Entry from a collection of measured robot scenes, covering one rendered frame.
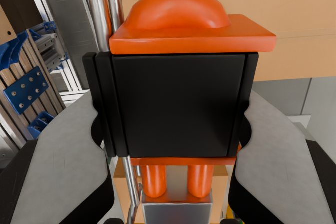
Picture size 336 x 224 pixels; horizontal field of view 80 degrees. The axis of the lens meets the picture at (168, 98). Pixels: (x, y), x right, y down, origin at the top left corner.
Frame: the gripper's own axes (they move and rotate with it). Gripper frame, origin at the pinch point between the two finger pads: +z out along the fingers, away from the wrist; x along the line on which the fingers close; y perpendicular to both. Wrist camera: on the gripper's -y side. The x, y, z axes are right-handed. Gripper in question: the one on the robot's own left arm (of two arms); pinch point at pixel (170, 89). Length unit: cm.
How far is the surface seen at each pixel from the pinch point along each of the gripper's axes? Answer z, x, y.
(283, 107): 128, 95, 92
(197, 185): -0.6, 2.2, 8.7
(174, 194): -0.3, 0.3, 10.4
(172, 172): 1.9, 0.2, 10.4
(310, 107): 129, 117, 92
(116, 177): 34, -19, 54
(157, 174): -0.5, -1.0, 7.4
